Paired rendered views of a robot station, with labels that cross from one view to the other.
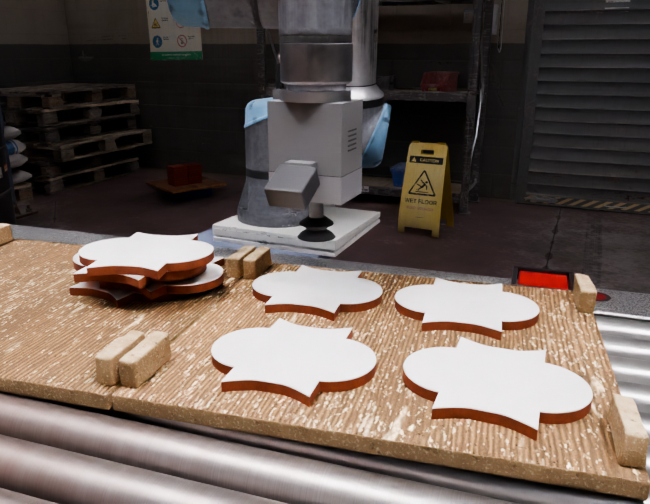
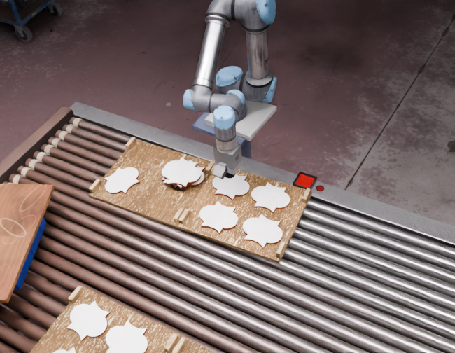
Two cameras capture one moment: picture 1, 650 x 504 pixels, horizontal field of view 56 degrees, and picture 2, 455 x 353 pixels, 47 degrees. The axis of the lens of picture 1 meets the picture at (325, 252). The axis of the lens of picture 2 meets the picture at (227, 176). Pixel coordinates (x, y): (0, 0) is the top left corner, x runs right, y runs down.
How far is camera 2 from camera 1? 1.51 m
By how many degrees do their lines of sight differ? 31
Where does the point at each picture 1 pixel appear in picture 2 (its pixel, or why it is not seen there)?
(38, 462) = (165, 241)
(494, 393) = (259, 235)
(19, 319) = (150, 192)
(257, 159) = not seen: hidden behind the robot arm
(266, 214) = not seen: hidden behind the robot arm
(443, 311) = (262, 201)
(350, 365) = (230, 223)
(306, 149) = (224, 161)
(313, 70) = (224, 147)
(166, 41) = not seen: outside the picture
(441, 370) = (250, 226)
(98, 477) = (177, 246)
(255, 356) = (209, 217)
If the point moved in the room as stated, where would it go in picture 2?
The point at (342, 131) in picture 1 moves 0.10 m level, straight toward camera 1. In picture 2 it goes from (232, 160) to (227, 180)
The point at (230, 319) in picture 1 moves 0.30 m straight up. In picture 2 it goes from (205, 197) to (197, 142)
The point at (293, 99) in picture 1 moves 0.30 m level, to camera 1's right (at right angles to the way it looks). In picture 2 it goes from (219, 151) to (302, 157)
